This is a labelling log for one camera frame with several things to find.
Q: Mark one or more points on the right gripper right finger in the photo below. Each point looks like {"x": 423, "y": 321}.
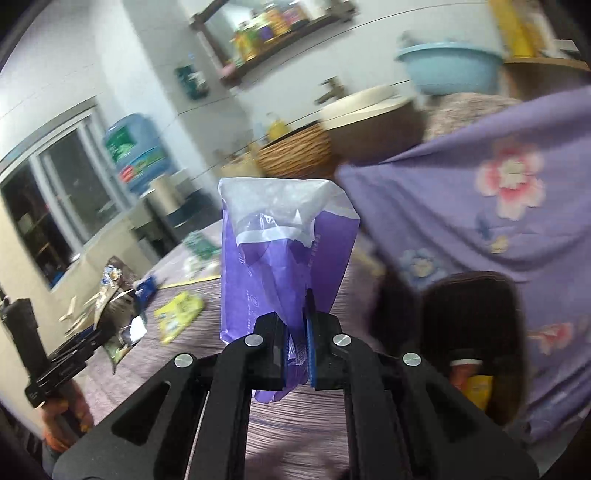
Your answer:
{"x": 404, "y": 419}

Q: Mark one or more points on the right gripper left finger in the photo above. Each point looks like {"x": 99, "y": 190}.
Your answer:
{"x": 189, "y": 420}

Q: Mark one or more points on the foil wrapper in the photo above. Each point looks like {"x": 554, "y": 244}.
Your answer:
{"x": 118, "y": 314}

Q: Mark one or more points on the yellow snack packet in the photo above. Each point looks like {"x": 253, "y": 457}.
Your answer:
{"x": 176, "y": 315}

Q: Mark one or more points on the blue snack wrapper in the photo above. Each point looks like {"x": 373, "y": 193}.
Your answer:
{"x": 144, "y": 291}

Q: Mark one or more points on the green carton box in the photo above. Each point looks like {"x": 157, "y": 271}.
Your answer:
{"x": 200, "y": 246}

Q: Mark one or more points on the purple plastic bag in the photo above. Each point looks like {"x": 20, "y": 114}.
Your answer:
{"x": 281, "y": 239}

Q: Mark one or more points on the orange pill bottle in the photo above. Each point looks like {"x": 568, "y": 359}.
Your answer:
{"x": 462, "y": 370}

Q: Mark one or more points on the dark brown trash bin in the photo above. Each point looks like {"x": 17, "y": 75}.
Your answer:
{"x": 474, "y": 315}

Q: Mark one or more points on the left hand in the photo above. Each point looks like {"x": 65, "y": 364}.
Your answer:
{"x": 61, "y": 417}

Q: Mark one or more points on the white pot with lid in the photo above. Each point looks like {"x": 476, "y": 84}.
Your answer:
{"x": 79, "y": 318}

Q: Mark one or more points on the window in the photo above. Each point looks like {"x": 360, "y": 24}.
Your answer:
{"x": 61, "y": 190}

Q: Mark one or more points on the water dispenser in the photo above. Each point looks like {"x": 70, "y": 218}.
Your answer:
{"x": 169, "y": 209}

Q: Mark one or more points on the blue water jug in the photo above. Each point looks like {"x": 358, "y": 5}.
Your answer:
{"x": 137, "y": 153}

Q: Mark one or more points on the purple floral cloth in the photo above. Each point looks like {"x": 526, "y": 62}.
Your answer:
{"x": 510, "y": 194}

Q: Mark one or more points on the woven brown basin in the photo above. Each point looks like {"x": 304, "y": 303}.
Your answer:
{"x": 305, "y": 153}

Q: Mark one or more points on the brown cream rice cooker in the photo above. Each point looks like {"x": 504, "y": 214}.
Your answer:
{"x": 372, "y": 125}

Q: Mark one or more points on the yellow soap dispenser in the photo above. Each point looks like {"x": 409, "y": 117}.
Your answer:
{"x": 277, "y": 128}

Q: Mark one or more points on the green hanging packet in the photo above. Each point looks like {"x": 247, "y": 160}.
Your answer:
{"x": 193, "y": 82}

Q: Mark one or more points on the bamboo style faucet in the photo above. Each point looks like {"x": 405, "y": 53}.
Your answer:
{"x": 335, "y": 91}

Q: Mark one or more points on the light blue plastic basin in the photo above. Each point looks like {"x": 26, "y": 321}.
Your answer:
{"x": 444, "y": 68}

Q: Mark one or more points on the yellow wrap roll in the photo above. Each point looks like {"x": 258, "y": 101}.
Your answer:
{"x": 513, "y": 31}

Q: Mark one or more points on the wooden wall shelf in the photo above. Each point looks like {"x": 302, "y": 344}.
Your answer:
{"x": 242, "y": 35}

